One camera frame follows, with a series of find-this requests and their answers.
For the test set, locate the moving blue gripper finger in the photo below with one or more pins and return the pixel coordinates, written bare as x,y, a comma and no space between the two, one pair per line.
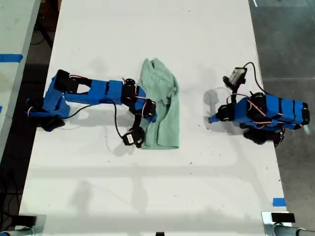
215,116

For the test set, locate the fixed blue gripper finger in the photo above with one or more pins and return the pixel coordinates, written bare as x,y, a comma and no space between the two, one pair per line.
152,119
213,120

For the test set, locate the pale green T-shirt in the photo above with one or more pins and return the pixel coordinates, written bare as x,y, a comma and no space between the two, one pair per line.
162,105

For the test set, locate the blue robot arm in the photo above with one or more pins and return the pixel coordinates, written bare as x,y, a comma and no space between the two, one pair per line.
283,110
103,92

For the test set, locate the square blue tape piece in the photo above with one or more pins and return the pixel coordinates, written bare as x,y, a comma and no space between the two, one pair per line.
279,202

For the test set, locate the small black box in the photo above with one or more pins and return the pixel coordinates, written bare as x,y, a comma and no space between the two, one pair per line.
283,217
24,219

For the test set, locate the grey metal tube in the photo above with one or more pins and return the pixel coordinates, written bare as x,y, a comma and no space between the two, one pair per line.
14,233
295,231

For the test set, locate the long blue tape strip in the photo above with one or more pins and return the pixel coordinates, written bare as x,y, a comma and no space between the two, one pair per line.
11,57

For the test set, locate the grey side table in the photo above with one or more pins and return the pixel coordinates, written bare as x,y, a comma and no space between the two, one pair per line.
14,29

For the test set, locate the gripper's black camera stalk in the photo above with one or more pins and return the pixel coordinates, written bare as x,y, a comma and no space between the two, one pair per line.
235,94
136,123

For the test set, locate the gripper's black camera box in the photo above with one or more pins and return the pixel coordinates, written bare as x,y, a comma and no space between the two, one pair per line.
129,139
236,75

